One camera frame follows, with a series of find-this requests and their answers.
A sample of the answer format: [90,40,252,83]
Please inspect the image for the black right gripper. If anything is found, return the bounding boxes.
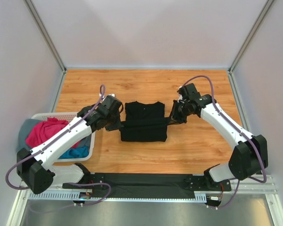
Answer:
[166,100,191,126]

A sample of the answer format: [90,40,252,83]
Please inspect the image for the black t-shirt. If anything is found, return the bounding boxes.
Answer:
[119,101,169,142]

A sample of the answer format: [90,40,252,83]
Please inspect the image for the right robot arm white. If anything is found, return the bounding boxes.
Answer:
[168,83,268,190]

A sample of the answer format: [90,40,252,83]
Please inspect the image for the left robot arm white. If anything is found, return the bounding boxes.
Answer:
[17,95,123,194]

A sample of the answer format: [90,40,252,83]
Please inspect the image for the white plastic laundry basket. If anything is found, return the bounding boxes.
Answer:
[32,112,95,162]

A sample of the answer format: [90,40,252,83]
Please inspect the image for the blue t-shirt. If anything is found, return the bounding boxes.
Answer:
[59,146,89,159]

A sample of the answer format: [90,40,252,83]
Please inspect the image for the pink t-shirt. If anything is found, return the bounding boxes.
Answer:
[25,117,69,148]

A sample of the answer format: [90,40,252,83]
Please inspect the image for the black base mat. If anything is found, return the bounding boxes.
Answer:
[90,173,232,199]

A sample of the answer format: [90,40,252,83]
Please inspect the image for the grey t-shirt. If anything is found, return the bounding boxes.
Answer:
[16,119,40,152]

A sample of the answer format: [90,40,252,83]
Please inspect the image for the slotted cable duct rail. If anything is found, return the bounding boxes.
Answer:
[28,191,208,202]

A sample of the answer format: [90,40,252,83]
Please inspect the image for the aluminium frame post left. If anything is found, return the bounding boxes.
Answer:
[23,0,67,73]

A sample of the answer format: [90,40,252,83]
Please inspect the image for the aluminium frame post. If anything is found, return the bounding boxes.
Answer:
[23,0,67,73]
[228,0,276,74]

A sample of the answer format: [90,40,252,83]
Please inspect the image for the aluminium frame post right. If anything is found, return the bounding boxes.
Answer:
[228,0,276,74]

